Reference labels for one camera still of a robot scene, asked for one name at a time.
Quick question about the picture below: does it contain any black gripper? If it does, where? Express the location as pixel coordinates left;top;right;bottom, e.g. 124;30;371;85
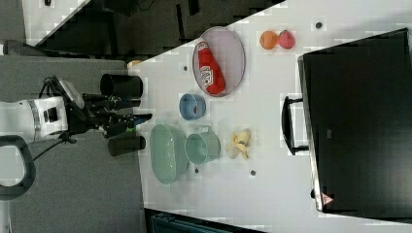
57;81;153;136

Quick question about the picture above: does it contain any peeled toy banana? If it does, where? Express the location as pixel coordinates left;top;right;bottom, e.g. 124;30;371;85
225;130;251;160

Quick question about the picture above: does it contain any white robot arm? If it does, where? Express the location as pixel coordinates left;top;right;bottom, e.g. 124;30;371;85
1;76;153;201

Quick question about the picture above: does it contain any black toaster oven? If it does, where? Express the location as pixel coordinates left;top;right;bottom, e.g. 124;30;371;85
281;28;412;223

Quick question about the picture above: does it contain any upper black cylinder cup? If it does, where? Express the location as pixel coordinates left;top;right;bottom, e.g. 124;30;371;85
100;74;144;99

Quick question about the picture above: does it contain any black cylinder cup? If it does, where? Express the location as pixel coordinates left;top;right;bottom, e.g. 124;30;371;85
100;74;144;99
108;136;146;156

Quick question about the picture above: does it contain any lower black cylinder cup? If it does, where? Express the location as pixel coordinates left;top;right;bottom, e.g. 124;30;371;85
108;136;146;156

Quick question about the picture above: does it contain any green oval colander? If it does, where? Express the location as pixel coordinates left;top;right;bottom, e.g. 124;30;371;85
150;124;189;184

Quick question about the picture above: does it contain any blue bowl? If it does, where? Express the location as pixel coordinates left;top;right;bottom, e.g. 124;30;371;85
179;93;206;120

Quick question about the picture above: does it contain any green measuring cup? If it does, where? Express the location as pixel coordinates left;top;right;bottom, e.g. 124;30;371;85
185;126;221;165

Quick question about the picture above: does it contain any red plush ketchup bottle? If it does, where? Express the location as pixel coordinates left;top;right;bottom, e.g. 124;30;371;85
196;40;225;95

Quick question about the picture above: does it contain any orange toy fruit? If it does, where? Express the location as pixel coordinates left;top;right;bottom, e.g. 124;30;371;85
259;31;278;50

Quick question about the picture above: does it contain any red toy strawberry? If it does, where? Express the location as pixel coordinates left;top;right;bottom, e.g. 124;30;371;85
278;30;295;50

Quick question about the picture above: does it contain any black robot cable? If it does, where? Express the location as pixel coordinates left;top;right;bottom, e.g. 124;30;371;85
32;76;79;162

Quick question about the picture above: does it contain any blue metal frame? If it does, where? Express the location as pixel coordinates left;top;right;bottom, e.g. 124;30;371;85
149;212;260;233

